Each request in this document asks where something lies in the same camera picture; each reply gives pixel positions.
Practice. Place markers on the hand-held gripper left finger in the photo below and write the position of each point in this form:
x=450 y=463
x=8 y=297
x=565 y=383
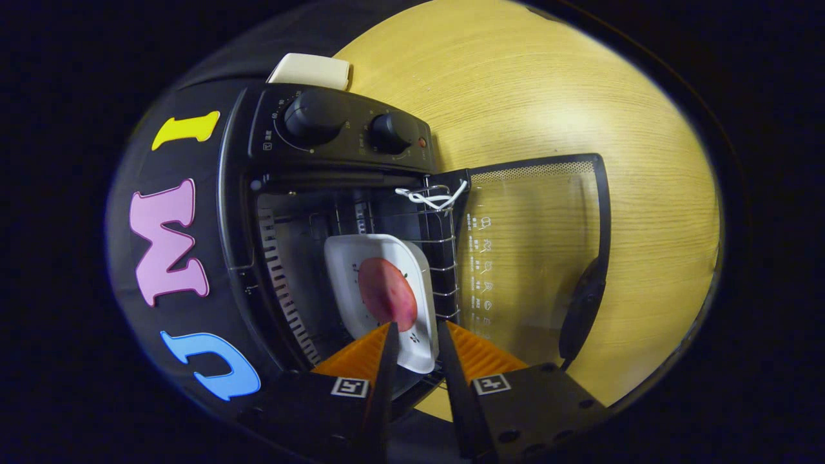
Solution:
x=383 y=399

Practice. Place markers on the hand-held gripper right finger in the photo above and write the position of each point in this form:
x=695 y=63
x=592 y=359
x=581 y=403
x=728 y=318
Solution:
x=461 y=406

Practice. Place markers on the white square plate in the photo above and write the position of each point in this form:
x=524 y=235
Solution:
x=348 y=277

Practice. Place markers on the black toaster oven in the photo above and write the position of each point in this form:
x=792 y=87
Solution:
x=335 y=154

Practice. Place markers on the white toaster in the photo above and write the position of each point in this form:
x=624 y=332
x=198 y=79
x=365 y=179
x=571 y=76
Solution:
x=309 y=69

